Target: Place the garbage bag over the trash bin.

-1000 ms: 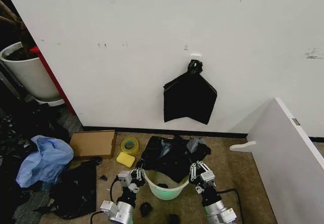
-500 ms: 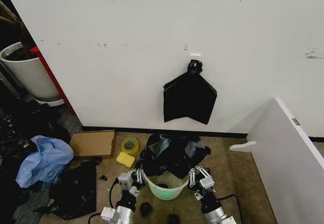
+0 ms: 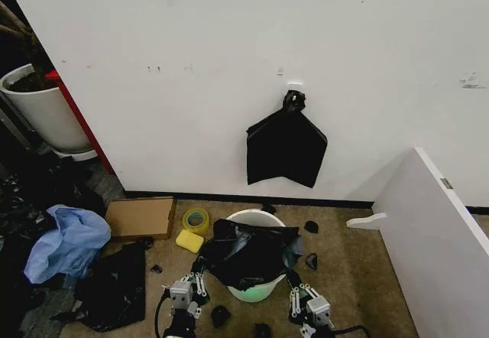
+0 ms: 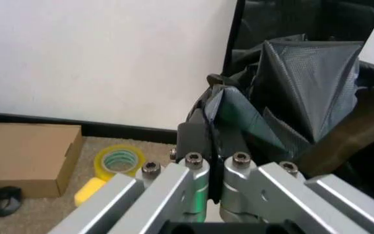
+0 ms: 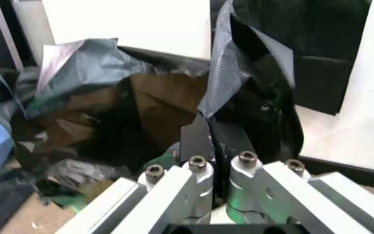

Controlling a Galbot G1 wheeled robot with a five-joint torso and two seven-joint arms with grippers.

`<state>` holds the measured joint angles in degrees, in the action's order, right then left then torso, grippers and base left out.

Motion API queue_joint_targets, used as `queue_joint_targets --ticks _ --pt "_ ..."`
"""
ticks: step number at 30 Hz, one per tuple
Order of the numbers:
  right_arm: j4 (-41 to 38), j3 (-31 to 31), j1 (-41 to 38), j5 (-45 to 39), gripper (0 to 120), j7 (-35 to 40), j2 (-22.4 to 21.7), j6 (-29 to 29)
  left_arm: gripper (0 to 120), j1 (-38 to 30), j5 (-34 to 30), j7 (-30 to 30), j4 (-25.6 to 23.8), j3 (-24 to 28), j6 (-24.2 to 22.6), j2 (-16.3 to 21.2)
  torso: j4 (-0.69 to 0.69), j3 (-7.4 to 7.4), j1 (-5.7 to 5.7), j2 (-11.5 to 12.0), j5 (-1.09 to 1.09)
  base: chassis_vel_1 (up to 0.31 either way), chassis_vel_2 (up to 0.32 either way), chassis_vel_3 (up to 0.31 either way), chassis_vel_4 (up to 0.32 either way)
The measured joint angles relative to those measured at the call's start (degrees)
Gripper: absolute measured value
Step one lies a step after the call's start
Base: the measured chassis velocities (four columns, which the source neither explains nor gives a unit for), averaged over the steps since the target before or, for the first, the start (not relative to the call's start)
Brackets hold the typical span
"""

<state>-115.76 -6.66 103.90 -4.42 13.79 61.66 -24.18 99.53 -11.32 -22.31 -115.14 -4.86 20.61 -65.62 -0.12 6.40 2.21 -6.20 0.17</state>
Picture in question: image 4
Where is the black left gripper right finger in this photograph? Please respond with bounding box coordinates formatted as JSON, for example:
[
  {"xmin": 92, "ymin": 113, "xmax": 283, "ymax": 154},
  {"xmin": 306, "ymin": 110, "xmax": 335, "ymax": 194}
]
[{"xmin": 213, "ymin": 135, "xmax": 374, "ymax": 234}]

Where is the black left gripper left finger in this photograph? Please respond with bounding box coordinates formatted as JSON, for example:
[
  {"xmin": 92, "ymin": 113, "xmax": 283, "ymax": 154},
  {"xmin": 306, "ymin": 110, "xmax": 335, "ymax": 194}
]
[{"xmin": 46, "ymin": 121, "xmax": 215, "ymax": 234}]

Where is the brown trash bin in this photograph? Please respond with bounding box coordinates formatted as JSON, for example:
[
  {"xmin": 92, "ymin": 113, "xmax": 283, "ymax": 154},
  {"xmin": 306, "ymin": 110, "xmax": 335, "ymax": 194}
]
[{"xmin": 295, "ymin": 89, "xmax": 374, "ymax": 178}]

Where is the yellowish clear tape roll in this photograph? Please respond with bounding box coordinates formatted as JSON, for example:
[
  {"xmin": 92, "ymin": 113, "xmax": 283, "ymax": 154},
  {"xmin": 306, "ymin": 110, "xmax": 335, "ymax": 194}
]
[{"xmin": 93, "ymin": 144, "xmax": 147, "ymax": 180}]

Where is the yellow block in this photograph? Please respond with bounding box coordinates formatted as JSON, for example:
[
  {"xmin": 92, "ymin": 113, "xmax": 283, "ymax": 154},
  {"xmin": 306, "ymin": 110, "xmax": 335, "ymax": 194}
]
[{"xmin": 73, "ymin": 177, "xmax": 107, "ymax": 206}]

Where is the black baseboard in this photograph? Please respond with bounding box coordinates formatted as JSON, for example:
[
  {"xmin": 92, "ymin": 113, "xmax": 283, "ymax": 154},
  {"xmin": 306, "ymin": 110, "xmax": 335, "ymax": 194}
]
[{"xmin": 0, "ymin": 111, "xmax": 180, "ymax": 142}]

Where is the brown cardboard box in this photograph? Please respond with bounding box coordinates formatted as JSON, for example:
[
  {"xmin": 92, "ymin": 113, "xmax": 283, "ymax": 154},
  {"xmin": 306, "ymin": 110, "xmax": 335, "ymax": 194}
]
[{"xmin": 0, "ymin": 122, "xmax": 84, "ymax": 198}]

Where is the dark glossy panel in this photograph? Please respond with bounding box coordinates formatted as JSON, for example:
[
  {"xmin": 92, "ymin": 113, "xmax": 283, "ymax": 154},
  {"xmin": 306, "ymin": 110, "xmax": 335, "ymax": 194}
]
[{"xmin": 223, "ymin": 0, "xmax": 374, "ymax": 75}]

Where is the black strap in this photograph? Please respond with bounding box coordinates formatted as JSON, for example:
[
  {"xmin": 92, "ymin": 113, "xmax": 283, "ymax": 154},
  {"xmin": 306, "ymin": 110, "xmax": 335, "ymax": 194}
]
[{"xmin": 0, "ymin": 186, "xmax": 23, "ymax": 234}]

